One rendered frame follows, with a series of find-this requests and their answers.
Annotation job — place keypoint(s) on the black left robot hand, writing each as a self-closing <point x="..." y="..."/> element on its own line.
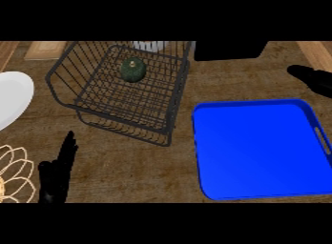
<point x="56" y="178"/>

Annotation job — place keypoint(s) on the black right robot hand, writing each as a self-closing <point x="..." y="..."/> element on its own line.
<point x="323" y="82"/>

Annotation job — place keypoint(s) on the blue plastic tray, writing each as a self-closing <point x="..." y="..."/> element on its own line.
<point x="263" y="149"/>

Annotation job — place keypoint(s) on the dark green squash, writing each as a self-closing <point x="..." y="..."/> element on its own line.
<point x="133" y="70"/>

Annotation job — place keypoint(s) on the woven wicker placemat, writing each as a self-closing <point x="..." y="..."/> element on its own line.
<point x="6" y="178"/>

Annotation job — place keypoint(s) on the black appliance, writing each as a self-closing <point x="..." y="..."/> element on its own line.
<point x="227" y="50"/>

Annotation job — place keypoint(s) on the white plate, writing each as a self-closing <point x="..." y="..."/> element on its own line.
<point x="4" y="101"/>

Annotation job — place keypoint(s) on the white ridged container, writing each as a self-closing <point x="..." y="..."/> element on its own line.
<point x="149" y="45"/>

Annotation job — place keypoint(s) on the pale wooden board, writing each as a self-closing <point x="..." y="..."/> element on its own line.
<point x="44" y="50"/>

